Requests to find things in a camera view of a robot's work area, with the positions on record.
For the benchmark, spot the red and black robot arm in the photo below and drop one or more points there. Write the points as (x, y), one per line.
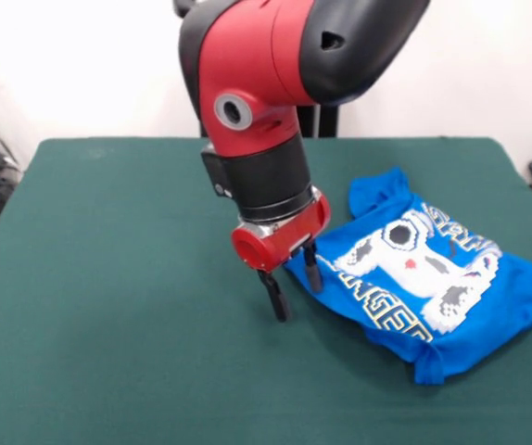
(270, 92)

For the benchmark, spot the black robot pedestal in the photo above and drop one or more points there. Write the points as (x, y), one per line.
(326, 120)

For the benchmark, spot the dark green table cloth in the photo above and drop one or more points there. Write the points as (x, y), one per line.
(108, 324)

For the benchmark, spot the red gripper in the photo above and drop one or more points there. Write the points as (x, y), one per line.
(284, 241)

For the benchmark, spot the blue game-controller print t-shirt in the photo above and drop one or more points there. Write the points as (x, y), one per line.
(516, 306)

